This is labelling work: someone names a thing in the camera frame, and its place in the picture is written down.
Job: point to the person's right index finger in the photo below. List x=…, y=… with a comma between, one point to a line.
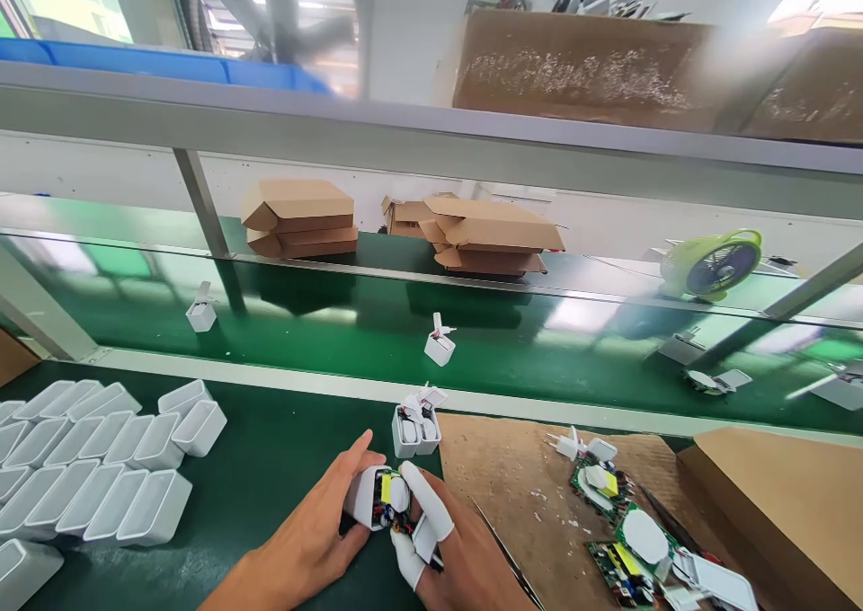
x=419, y=490

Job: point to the blue plastic bins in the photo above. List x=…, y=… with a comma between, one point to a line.
x=168, y=68

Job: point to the white charger casing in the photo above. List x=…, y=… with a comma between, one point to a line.
x=361, y=503

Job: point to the green circuit board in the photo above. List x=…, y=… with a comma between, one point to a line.
x=620, y=574
x=603, y=483
x=644, y=533

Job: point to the green desk fan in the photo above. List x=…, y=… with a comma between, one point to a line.
x=715, y=267

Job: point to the white plug lid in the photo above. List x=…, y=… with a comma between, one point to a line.
x=718, y=580

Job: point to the person's right middle finger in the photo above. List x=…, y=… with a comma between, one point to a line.
x=435, y=530

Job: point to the clear guard panel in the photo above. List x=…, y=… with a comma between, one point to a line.
x=418, y=287

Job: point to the person's left thumb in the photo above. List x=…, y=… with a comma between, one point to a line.
x=347, y=549

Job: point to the person's right hand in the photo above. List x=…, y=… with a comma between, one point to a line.
x=465, y=570

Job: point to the grey metal shelf frame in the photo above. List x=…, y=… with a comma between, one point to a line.
x=404, y=136

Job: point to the pile of empty white casings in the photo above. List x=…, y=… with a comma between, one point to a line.
x=94, y=463

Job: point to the large cardboard box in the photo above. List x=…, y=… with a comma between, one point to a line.
x=809, y=92
x=580, y=65

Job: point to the brown cardboard box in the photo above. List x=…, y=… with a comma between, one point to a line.
x=782, y=503

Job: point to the stack of folded cardboard boxes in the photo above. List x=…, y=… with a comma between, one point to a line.
x=492, y=240
x=303, y=223

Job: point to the person's left hand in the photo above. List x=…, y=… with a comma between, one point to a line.
x=297, y=537

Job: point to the person's right thumb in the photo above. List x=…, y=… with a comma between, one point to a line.
x=408, y=560

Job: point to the small open cardboard box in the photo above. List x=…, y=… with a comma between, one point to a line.
x=403, y=219

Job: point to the circuit board with yellow part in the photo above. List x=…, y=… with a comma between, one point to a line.
x=394, y=493

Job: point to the person's left index finger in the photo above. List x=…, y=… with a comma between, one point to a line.
x=352, y=455

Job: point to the white casing with loose board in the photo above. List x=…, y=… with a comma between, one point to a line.
x=721, y=382

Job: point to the white two-pin plug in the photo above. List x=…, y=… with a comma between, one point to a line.
x=563, y=446

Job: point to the brown cardboard sheet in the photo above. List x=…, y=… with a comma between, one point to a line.
x=519, y=490

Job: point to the green conveyor belt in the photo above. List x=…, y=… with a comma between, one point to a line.
x=323, y=341

